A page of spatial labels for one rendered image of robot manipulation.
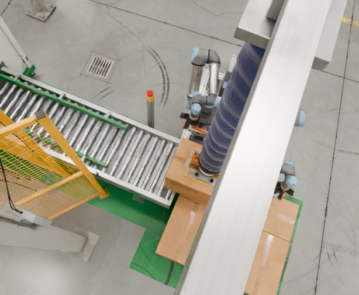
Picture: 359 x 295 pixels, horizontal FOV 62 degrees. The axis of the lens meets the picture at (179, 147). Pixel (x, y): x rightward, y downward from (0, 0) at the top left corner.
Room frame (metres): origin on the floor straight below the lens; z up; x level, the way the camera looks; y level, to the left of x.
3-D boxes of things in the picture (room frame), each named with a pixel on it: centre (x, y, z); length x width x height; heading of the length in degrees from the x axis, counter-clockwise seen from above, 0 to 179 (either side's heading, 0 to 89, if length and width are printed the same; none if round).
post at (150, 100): (1.45, 0.39, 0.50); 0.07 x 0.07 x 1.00; 79
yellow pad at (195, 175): (0.71, -0.26, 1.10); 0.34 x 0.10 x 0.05; 78
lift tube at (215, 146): (0.81, -0.27, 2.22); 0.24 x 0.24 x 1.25
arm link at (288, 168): (0.80, -0.82, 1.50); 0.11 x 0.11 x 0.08; 5
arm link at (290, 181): (0.70, -0.84, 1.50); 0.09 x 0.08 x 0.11; 5
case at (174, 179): (0.80, -0.26, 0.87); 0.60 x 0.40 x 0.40; 79
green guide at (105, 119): (1.40, 1.36, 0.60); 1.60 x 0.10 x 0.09; 79
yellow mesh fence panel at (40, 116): (0.33, 1.05, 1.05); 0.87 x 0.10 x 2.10; 131
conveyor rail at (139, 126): (1.39, 1.00, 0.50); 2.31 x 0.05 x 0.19; 79
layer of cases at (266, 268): (0.42, -0.66, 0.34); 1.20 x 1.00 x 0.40; 79
